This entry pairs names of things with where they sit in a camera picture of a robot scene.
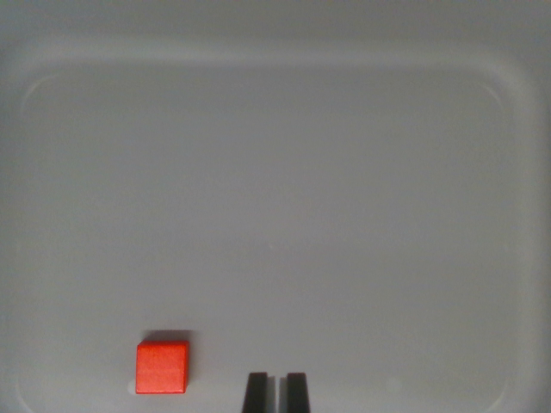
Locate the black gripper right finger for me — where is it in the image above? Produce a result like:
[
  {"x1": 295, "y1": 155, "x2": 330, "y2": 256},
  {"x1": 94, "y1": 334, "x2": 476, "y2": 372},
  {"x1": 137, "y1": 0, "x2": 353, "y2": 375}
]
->
[{"x1": 285, "y1": 372, "x2": 313, "y2": 413}]

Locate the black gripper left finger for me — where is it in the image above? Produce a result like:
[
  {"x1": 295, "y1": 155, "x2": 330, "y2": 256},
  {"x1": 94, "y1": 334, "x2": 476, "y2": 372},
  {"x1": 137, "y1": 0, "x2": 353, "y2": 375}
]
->
[{"x1": 242, "y1": 372, "x2": 269, "y2": 413}]

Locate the red block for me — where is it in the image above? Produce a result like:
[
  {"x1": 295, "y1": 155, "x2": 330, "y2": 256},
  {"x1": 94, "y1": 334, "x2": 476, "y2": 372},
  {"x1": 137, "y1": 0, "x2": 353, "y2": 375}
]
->
[{"x1": 135, "y1": 340, "x2": 190, "y2": 395}]

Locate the white plastic tray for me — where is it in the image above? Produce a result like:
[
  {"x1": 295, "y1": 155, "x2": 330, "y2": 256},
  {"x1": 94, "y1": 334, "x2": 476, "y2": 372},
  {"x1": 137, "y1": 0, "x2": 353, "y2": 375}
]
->
[{"x1": 0, "y1": 34, "x2": 551, "y2": 413}]

